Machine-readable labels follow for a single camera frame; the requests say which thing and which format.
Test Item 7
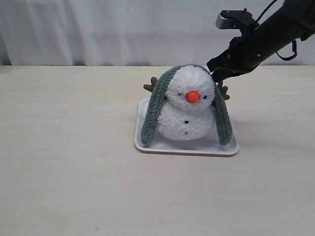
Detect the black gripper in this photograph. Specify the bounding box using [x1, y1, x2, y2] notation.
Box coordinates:
[206, 30, 283, 83]

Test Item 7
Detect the green knitted scarf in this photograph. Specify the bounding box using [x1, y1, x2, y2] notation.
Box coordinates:
[140, 63, 232, 147]

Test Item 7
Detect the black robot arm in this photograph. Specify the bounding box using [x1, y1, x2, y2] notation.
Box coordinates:
[207, 0, 315, 83]

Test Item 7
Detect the white plush snowman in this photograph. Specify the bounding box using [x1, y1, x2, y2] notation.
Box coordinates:
[143, 65, 231, 142]

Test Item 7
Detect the white rectangular tray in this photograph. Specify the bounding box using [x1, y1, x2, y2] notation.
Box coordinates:
[134, 98, 240, 157]

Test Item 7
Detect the white backdrop curtain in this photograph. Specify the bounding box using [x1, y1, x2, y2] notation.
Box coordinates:
[0, 0, 315, 67]

